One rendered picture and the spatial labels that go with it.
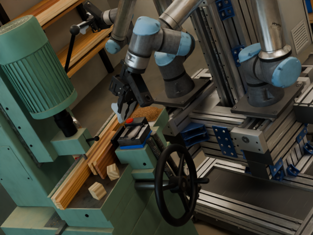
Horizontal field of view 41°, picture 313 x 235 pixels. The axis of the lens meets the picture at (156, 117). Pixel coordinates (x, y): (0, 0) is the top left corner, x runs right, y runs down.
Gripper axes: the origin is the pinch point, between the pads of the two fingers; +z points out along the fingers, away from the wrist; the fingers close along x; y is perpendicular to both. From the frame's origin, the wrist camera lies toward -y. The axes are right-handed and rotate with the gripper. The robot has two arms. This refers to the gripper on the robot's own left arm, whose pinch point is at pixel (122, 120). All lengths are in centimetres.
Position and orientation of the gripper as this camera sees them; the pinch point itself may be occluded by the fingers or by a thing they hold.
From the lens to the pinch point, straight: 143.4
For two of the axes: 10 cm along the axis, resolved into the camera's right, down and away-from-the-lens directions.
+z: -3.0, 8.4, 4.5
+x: -6.6, 1.5, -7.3
